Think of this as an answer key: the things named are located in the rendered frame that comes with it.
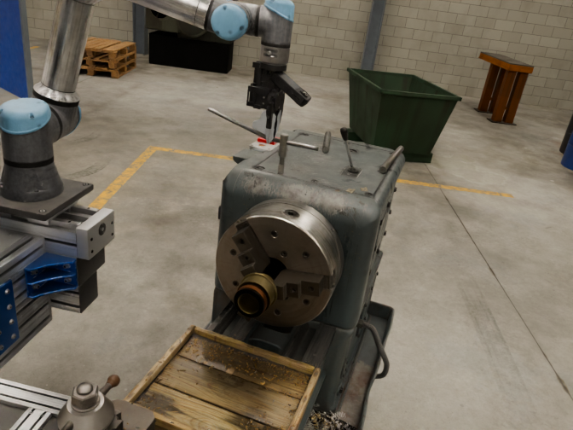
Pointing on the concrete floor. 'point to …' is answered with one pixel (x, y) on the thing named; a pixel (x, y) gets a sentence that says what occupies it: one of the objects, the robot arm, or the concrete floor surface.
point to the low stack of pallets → (108, 56)
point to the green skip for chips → (397, 112)
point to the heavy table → (509, 67)
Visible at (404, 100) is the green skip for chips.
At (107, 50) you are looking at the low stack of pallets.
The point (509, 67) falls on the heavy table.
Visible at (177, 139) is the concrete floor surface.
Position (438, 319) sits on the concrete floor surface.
